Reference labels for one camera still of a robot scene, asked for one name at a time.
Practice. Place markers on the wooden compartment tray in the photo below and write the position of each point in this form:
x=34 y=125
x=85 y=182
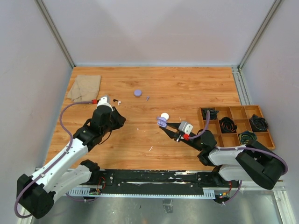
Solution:
x=236 y=125

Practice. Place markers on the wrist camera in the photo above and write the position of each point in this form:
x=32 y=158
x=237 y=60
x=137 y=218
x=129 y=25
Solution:
x=185 y=127
x=104 y=100

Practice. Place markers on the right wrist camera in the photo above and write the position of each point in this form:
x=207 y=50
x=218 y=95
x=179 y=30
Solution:
x=185 y=127

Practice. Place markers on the purple earbud case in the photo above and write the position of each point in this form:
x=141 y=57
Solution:
x=162 y=122
x=137 y=93

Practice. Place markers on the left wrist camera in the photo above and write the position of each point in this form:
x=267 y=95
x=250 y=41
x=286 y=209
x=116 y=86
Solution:
x=104 y=100

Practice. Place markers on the beige folded cloth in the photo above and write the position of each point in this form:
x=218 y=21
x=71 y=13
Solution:
x=84 y=88

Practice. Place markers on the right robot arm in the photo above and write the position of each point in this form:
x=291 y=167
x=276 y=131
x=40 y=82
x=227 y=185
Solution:
x=247 y=162

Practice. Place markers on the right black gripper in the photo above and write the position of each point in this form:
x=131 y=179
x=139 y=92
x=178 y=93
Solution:
x=172 y=134

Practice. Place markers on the white earbud case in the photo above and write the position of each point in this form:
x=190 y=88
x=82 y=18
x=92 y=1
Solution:
x=165 y=115

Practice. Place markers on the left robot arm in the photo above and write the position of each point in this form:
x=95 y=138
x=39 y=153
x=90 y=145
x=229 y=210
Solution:
x=37 y=193

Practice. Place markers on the white cable duct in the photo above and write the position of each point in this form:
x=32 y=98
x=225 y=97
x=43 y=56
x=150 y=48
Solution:
x=93 y=193

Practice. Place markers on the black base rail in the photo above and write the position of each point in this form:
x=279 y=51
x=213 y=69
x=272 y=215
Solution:
x=156 y=181

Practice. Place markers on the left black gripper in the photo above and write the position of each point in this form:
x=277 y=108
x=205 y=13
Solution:
x=120 y=119

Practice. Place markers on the purple closed earbud case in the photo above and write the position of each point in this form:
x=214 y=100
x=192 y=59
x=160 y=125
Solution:
x=137 y=93

